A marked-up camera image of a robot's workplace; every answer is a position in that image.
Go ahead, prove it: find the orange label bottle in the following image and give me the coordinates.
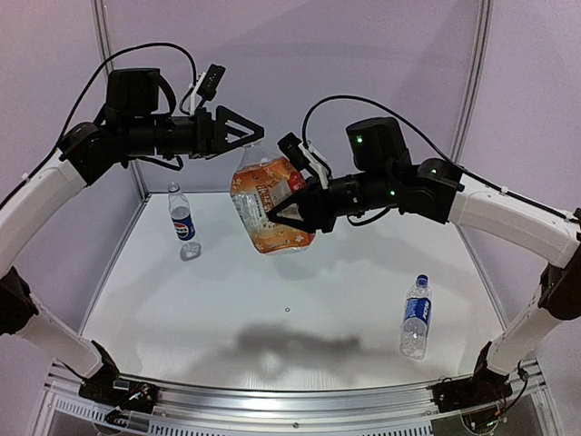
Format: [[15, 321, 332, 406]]
[[230, 142, 315, 255]]

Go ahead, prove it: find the Pepsi bottle blue label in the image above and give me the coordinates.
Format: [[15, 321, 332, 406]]
[[168, 182, 202, 261]]

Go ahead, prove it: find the clear bottle blue text label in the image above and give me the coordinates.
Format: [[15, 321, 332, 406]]
[[399, 274, 432, 360]]

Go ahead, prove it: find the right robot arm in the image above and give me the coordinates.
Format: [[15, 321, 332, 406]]
[[268, 117, 580, 413]]

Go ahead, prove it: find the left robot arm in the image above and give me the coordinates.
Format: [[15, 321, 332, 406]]
[[1, 65, 264, 412]]

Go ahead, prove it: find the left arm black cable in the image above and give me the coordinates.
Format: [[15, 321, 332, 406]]
[[0, 42, 199, 214]]

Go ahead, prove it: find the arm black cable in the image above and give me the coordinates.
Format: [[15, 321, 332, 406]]
[[301, 94, 577, 223], [0, 42, 199, 214]]

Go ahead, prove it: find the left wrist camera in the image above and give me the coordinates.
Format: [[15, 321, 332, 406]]
[[184, 64, 226, 115]]

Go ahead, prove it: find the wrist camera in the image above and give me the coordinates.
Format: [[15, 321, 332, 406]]
[[184, 64, 226, 115], [277, 133, 332, 189]]

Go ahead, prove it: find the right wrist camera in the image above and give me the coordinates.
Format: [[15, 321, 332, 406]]
[[277, 133, 332, 189]]

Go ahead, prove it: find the left corner aluminium post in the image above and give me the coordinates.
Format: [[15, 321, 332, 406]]
[[93, 0, 151, 201]]

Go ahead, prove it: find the corner aluminium post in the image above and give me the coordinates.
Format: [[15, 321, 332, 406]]
[[93, 0, 151, 201], [448, 0, 494, 164]]

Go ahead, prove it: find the aluminium table frame rail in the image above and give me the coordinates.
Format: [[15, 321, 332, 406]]
[[31, 361, 560, 435]]

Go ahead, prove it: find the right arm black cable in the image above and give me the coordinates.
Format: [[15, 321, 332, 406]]
[[301, 94, 577, 223]]

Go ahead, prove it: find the right corner aluminium post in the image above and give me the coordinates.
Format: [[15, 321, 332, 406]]
[[448, 0, 494, 164]]

